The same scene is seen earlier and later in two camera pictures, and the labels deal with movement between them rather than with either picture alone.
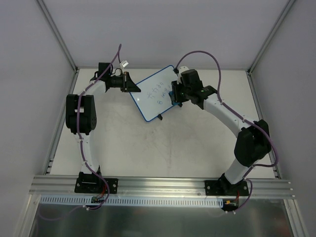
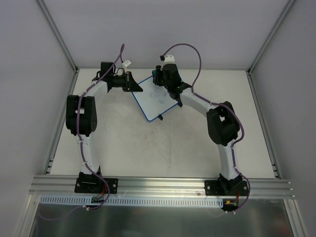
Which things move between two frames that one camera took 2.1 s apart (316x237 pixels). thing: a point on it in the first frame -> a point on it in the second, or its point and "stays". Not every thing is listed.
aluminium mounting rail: [62, 186] stays
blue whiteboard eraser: [172, 95] -> [154, 72]
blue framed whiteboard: [154, 99] stays
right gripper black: [176, 92] -> [178, 92]
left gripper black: [125, 81] stays
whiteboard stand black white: [160, 116] stays
